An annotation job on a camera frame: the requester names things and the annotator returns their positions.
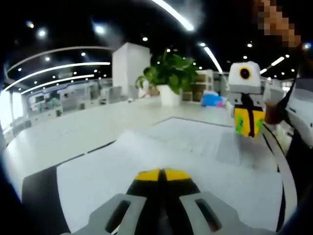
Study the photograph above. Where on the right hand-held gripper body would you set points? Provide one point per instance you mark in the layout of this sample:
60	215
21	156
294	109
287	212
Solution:
236	83

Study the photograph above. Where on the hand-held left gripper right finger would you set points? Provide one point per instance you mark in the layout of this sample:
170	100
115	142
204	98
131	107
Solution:
181	203

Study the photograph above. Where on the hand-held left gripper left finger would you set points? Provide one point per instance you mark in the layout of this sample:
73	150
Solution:
144	203

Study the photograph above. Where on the person's right hand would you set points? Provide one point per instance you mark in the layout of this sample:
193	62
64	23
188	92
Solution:
272	113

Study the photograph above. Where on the blue bag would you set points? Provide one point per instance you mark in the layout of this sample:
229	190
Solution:
212	100

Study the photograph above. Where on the short ceiling light strip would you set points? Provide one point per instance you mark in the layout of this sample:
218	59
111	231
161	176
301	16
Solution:
213	60

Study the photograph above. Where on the brown white cubby shelf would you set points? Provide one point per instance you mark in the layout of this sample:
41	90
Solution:
199	85

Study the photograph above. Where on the white grey chest-worn device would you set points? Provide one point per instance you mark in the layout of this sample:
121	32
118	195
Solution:
302	107

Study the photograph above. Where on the green potted plant white pot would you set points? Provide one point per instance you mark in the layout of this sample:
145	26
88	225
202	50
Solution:
171	73

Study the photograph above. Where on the long curved ceiling light strip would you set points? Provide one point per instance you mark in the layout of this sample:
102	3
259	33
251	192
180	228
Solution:
176	16

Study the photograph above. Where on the blue white wall display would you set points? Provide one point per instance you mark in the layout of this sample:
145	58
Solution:
63	95

